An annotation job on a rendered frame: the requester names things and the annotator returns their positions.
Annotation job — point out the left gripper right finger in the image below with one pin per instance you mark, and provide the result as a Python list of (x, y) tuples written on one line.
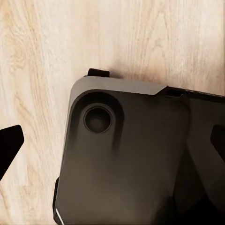
[(217, 139)]

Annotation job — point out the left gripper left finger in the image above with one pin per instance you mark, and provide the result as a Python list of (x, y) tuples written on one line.
[(11, 140)]

